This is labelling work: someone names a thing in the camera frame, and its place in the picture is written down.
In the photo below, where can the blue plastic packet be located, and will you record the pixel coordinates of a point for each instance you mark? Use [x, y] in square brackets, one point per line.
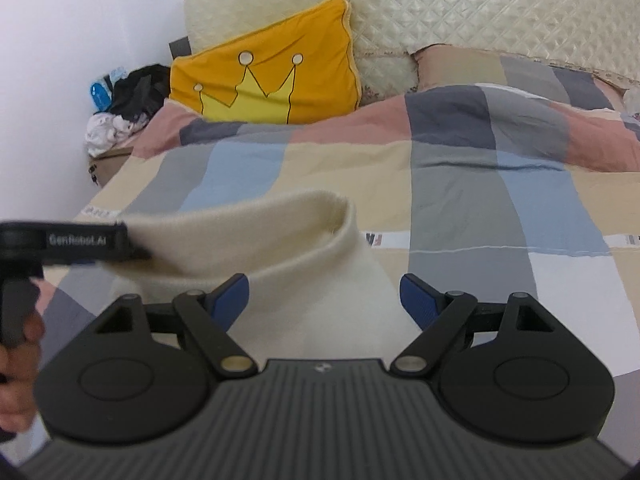
[100, 92]

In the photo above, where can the yellow crown pillow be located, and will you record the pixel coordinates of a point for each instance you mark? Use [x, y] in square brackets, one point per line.
[270, 85]

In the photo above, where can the checkered patchwork quilt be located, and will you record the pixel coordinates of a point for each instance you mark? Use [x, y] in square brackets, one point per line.
[450, 195]

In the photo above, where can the floral cream pillow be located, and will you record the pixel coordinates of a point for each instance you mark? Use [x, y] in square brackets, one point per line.
[382, 75]

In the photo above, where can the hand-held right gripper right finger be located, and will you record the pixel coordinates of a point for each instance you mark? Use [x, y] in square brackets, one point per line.
[419, 301]

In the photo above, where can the brown cardboard box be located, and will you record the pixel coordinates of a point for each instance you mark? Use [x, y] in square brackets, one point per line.
[102, 167]

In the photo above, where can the white crumpled clothes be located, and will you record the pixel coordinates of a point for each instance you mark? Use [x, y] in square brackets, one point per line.
[107, 132]

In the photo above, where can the black clothes pile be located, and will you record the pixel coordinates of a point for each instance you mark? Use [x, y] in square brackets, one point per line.
[142, 87]

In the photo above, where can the grey wall socket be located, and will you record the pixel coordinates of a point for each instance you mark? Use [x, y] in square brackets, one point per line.
[179, 47]

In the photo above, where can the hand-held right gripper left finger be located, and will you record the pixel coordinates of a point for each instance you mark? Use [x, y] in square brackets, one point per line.
[231, 301]

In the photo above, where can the checkered pillow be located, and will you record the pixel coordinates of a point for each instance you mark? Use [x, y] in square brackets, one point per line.
[500, 67]

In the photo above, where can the cream sweater with blue stripes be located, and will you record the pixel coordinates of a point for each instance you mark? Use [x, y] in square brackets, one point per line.
[310, 260]

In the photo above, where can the cream quilted headboard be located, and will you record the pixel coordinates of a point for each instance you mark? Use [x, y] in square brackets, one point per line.
[450, 5]

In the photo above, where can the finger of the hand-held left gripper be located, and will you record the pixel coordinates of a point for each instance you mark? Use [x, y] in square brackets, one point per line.
[137, 255]

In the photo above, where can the person's left hand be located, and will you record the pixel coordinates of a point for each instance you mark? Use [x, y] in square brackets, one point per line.
[20, 390]

